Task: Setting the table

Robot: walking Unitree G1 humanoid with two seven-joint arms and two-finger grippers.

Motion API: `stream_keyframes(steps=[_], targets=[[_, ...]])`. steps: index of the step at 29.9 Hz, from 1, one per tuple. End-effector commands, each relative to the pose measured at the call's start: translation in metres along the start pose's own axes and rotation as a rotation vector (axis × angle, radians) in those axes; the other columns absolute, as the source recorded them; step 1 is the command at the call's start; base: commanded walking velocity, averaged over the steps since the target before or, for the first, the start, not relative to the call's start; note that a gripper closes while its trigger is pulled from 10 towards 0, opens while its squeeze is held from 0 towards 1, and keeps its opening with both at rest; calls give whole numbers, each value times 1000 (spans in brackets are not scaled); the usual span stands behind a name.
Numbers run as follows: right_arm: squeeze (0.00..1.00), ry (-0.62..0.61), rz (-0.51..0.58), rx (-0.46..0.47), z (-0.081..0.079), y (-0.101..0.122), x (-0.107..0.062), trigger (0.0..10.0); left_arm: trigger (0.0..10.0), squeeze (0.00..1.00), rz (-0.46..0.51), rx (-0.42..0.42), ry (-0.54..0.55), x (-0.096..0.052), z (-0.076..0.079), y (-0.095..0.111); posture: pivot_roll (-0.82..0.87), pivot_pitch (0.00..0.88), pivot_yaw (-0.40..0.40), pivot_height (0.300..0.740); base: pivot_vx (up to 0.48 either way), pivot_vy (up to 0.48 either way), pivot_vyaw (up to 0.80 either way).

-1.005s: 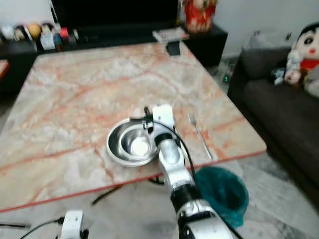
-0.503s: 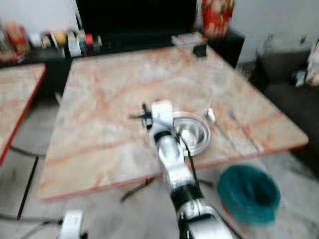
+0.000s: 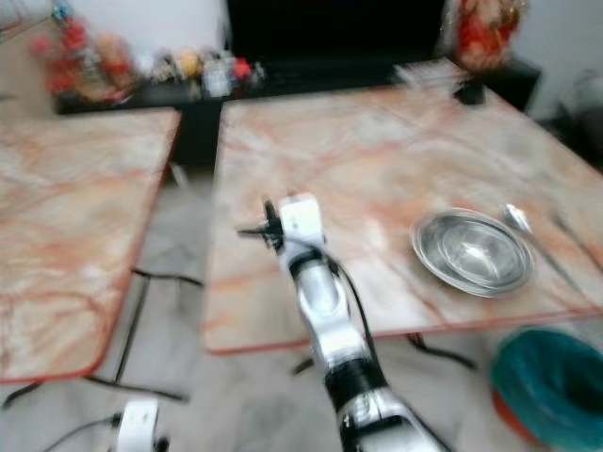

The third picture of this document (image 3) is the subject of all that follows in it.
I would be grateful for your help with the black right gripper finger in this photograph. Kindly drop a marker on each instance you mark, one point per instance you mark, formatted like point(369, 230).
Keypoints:
point(269, 208)

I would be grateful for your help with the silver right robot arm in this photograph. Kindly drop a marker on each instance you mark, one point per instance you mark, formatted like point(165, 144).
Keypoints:
point(334, 325)

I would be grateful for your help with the small white box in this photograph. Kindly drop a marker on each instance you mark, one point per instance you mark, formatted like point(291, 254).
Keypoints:
point(217, 80)

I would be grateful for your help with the small red box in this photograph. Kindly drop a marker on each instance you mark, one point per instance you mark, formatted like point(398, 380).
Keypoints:
point(241, 70)

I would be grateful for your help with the yellow toy figurine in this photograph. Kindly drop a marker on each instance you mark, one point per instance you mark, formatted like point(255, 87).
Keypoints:
point(188, 65)

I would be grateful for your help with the black television screen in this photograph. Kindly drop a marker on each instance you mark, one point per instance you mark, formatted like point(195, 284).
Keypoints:
point(334, 26)

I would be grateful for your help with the round steel bowl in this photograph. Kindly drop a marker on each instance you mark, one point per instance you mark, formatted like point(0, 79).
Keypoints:
point(471, 252)

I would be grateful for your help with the small red lid jar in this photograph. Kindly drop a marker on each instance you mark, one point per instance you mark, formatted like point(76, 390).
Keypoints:
point(119, 71)

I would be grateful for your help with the red and white magazine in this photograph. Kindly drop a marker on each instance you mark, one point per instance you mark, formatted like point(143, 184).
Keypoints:
point(427, 73)

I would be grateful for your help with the large clear red lid jar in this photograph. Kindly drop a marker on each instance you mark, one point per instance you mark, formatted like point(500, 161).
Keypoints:
point(89, 61)

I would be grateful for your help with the black decoration base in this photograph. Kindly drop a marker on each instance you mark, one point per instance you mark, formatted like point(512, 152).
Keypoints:
point(471, 91)

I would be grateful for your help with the steel spoon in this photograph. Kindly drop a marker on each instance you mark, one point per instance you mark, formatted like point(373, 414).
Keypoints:
point(516, 218)

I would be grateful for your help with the medium clear red lid jar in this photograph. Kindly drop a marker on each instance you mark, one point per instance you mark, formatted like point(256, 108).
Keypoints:
point(47, 49)

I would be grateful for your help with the red festive decoration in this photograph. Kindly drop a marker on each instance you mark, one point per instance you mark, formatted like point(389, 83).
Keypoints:
point(488, 33)

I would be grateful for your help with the teal round basket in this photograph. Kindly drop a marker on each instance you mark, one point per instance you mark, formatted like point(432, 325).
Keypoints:
point(551, 381)

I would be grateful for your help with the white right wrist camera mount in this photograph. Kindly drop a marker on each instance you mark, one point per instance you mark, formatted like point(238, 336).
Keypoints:
point(303, 221)

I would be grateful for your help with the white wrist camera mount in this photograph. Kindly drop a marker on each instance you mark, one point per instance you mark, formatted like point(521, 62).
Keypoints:
point(303, 221)
point(138, 426)

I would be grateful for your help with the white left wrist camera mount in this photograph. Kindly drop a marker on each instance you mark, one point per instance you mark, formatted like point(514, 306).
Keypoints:
point(138, 426)

